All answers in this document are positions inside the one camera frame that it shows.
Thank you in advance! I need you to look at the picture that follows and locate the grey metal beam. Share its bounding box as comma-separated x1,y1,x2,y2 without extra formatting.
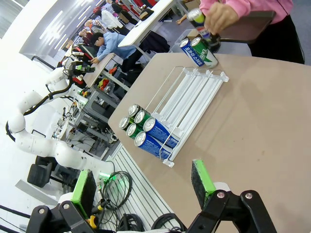
16,179,59,207

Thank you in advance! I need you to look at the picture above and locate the black jacket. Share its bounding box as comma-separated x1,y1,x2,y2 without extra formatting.
139,31,171,60

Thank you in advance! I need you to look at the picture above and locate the black cable bundle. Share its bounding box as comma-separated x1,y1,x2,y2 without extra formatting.
118,213,146,233
152,212,188,231

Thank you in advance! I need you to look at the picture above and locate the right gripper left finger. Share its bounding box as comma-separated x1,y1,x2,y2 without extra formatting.
25,169,98,233

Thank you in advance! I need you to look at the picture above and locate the person's right forearm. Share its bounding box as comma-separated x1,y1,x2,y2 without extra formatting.
199,0,251,17

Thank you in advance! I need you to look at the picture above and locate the white desk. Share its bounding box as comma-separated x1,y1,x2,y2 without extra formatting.
118,0,179,49

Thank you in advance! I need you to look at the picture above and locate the black cable coil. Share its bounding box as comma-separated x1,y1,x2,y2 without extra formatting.
102,171,133,209

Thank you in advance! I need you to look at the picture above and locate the person's right hand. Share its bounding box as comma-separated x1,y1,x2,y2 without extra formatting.
203,2,240,36

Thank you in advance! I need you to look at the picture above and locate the black corrugated cable hose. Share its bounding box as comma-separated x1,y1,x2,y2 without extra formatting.
23,69,75,116

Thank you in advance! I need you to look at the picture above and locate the person in blue shirt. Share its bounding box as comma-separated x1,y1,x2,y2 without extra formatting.
90,31,144,73

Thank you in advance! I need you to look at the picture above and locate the person in pink hoodie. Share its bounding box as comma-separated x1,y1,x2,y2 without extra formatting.
242,0,306,65

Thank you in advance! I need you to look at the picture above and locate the black Pepsi can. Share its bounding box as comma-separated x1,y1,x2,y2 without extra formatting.
118,116,134,132
186,8,222,53
127,103,146,118

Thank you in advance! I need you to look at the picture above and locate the white can dispenser rack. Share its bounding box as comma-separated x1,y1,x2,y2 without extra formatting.
143,65,230,168

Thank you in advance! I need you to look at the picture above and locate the grey slotted base panel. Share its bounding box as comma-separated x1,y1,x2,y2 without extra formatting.
97,143,175,231

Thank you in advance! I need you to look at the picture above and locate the wooden top desk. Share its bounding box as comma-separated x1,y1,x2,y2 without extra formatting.
84,52,117,88

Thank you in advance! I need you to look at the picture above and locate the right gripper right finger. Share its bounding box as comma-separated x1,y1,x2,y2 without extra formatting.
187,159,277,233

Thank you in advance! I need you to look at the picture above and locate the green soda can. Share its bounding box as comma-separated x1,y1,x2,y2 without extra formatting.
133,109,153,127
125,123,146,140
190,36,219,69

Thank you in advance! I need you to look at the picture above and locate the dark brown serving tray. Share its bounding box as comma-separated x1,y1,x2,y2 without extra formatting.
217,10,277,45

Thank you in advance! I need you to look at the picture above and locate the blue Pocari Sweat can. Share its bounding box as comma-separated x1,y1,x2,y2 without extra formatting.
134,131,173,161
179,38,206,67
142,116,181,149

